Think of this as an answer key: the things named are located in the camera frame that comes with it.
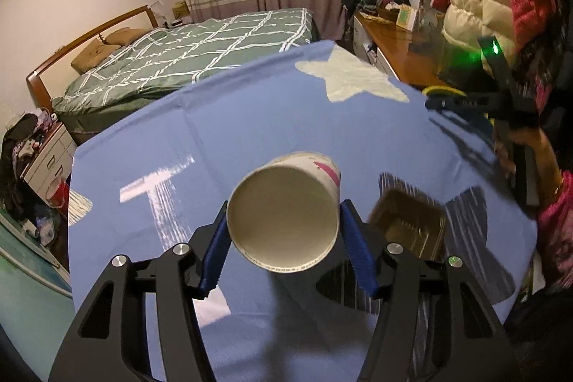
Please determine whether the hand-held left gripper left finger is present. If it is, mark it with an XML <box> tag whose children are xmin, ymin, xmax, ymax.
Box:
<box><xmin>47</xmin><ymin>199</ymin><xmax>233</xmax><ymax>382</ymax></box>

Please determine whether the person's right hand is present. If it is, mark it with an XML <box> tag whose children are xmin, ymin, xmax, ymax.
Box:
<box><xmin>493</xmin><ymin>126</ymin><xmax>562</xmax><ymax>204</ymax></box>

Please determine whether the brown pillow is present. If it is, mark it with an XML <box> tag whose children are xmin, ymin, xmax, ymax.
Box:
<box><xmin>71</xmin><ymin>39</ymin><xmax>122</xmax><ymax>75</ymax></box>
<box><xmin>105</xmin><ymin>28</ymin><xmax>152</xmax><ymax>48</ymax></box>

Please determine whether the yellow rimmed blue trash bin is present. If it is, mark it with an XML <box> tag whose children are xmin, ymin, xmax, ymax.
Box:
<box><xmin>423</xmin><ymin>83</ymin><xmax>495</xmax><ymax>139</ymax></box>

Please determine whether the wooden bed headboard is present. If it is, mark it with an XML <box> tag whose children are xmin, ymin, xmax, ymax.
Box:
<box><xmin>26</xmin><ymin>5</ymin><xmax>158</xmax><ymax>106</ymax></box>

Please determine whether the white paper cup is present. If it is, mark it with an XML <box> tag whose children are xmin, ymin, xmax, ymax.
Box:
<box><xmin>226</xmin><ymin>151</ymin><xmax>342</xmax><ymax>273</ymax></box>

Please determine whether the brown plastic tray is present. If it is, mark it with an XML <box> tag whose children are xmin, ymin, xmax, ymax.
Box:
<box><xmin>368</xmin><ymin>187</ymin><xmax>448</xmax><ymax>264</ymax></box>

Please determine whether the bed with green quilt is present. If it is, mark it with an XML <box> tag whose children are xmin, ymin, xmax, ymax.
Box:
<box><xmin>51</xmin><ymin>7</ymin><xmax>315</xmax><ymax>115</ymax></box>

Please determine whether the green printed box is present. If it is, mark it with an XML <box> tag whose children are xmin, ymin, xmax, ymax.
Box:
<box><xmin>396</xmin><ymin>6</ymin><xmax>420</xmax><ymax>30</ymax></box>

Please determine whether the white nightstand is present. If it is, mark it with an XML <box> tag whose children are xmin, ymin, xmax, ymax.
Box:
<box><xmin>18</xmin><ymin>122</ymin><xmax>78</xmax><ymax>209</ymax></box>

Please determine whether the green floor mat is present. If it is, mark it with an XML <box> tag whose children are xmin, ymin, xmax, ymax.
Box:
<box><xmin>0</xmin><ymin>209</ymin><xmax>73</xmax><ymax>300</ymax></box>

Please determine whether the dark clothes pile on nightstand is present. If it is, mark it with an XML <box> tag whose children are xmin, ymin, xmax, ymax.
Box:
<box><xmin>0</xmin><ymin>109</ymin><xmax>57</xmax><ymax>231</ymax></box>

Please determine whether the person's right forearm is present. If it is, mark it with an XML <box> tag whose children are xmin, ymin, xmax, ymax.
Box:
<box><xmin>535</xmin><ymin>171</ymin><xmax>573</xmax><ymax>291</ymax></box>

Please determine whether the blue printed tablecloth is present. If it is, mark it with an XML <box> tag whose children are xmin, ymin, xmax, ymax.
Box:
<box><xmin>67</xmin><ymin>39</ymin><xmax>538</xmax><ymax>382</ymax></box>

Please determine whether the red bag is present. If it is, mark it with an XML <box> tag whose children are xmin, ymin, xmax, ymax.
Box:
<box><xmin>47</xmin><ymin>178</ymin><xmax>71</xmax><ymax>211</ymax></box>

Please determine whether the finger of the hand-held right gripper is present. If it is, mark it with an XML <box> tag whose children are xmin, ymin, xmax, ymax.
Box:
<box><xmin>425</xmin><ymin>93</ymin><xmax>503</xmax><ymax>107</ymax></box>
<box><xmin>427</xmin><ymin>102</ymin><xmax>499</xmax><ymax>121</ymax></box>

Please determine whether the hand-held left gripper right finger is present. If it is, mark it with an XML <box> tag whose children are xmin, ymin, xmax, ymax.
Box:
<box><xmin>339</xmin><ymin>199</ymin><xmax>522</xmax><ymax>382</ymax></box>

